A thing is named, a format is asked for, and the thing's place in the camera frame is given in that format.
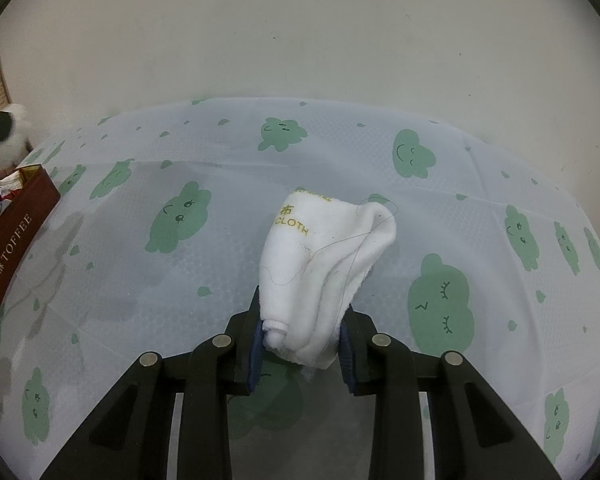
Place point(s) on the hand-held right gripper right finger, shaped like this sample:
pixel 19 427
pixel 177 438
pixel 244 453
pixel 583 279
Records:
pixel 347 360

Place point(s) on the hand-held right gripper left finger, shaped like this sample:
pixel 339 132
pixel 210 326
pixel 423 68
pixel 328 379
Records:
pixel 254 355

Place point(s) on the white towel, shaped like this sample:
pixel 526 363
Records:
pixel 310 270

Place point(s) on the red tin box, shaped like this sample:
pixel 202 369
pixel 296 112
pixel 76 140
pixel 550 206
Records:
pixel 10 255

